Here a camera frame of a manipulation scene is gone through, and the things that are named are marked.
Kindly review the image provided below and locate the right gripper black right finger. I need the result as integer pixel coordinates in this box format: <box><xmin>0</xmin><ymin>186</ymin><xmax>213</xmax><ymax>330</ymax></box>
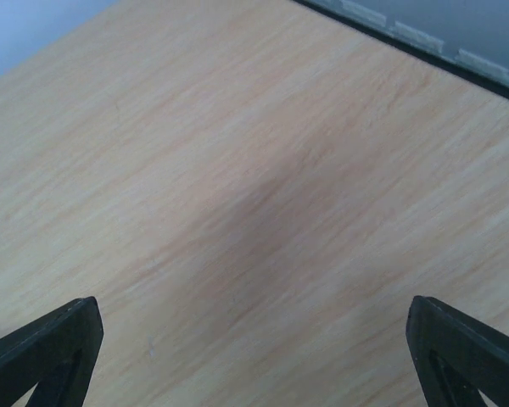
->
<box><xmin>406</xmin><ymin>296</ymin><xmax>509</xmax><ymax>406</ymax></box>

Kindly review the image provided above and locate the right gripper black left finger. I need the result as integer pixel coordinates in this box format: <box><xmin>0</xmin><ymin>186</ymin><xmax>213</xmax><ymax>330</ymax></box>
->
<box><xmin>0</xmin><ymin>297</ymin><xmax>103</xmax><ymax>406</ymax></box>

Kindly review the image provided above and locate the black aluminium frame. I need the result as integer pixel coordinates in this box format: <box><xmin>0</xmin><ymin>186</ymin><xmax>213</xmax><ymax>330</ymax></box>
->
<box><xmin>303</xmin><ymin>0</ymin><xmax>509</xmax><ymax>100</ymax></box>

